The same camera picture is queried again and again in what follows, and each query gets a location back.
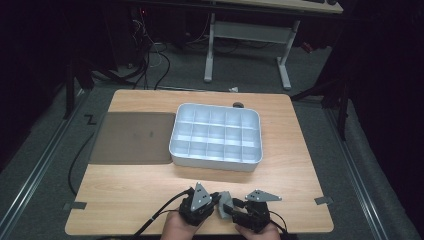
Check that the grey sock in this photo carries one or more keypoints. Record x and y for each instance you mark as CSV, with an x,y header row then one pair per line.
x,y
226,200

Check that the person's right hand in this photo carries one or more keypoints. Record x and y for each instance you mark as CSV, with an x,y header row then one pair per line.
x,y
261,235

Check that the black metal stand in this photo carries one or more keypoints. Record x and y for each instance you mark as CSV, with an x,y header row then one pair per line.
x,y
70,90
340,100

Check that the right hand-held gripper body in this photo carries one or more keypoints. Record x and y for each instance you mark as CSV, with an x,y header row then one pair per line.
x,y
253,213

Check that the metal floor rail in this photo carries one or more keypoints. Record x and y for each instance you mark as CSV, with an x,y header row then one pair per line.
x,y
356,176
33,173

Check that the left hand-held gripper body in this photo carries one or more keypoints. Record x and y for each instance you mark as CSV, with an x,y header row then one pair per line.
x,y
196,210

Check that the dark round knob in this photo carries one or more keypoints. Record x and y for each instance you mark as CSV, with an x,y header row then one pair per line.
x,y
238,105

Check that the grey tape piece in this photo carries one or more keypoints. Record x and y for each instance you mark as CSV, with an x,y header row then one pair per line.
x,y
323,200
75,205

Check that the red object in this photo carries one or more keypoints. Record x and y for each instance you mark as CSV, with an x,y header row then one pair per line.
x,y
307,47

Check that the white-legged desk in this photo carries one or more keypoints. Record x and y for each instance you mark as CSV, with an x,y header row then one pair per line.
x,y
253,32

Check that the brown mat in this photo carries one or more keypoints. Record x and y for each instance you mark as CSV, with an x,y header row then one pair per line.
x,y
133,138

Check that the small white floor scrap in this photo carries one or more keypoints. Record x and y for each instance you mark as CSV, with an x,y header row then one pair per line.
x,y
233,89

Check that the person's left hand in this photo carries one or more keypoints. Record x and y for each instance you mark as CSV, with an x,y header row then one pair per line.
x,y
180,230

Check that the white compartment storage box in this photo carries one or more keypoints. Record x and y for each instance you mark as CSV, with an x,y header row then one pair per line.
x,y
216,136

